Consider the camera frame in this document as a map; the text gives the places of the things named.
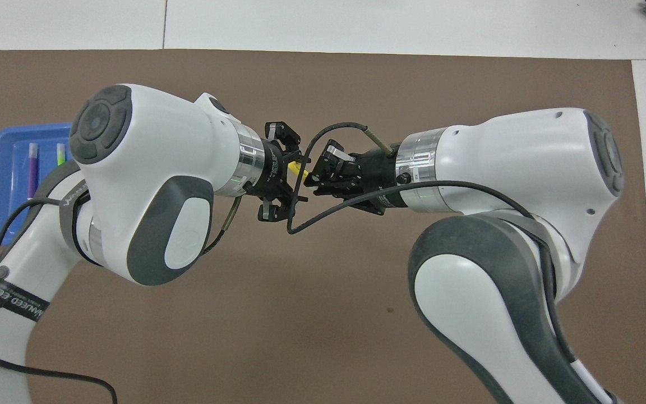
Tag brown table mat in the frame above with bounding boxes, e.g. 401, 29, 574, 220
0, 49, 646, 404

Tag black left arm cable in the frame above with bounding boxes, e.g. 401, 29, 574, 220
0, 194, 243, 404

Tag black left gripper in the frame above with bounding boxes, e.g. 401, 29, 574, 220
255, 121, 308, 222

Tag blue plastic tray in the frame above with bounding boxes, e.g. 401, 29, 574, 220
0, 122, 75, 244

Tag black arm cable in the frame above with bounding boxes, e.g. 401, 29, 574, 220
286, 122, 577, 360
0, 194, 243, 404

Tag purple pen white caps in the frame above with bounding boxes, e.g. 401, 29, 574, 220
27, 142, 40, 200

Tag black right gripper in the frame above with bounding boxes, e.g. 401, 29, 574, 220
311, 139, 403, 216

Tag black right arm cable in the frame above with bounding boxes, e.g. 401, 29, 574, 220
286, 122, 577, 360

